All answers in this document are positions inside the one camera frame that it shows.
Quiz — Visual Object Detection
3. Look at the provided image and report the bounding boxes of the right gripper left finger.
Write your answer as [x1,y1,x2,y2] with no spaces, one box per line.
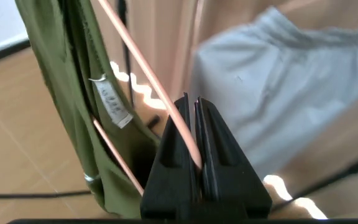
[140,92,202,220]

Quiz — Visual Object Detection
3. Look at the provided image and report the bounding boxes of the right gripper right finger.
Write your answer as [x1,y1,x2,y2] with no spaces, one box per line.
[194,96,273,220]

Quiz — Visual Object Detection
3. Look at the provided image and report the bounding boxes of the pale grey shorts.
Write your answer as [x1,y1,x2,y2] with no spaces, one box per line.
[188,6,358,180]

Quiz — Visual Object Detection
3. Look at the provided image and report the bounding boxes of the pink clothes hanger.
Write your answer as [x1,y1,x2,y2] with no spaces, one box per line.
[91,0,203,197]

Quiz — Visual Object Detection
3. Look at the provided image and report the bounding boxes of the green garment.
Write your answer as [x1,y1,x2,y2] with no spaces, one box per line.
[14,0,161,220]

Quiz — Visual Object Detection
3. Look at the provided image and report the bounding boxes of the black clothes rack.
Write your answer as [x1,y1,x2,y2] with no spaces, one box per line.
[116,0,358,214]

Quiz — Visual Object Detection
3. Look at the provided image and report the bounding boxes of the beige curtain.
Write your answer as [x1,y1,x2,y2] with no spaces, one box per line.
[90,0,358,218]

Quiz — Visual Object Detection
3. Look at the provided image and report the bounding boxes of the black cable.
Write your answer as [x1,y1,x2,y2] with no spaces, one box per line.
[0,179,92,200]

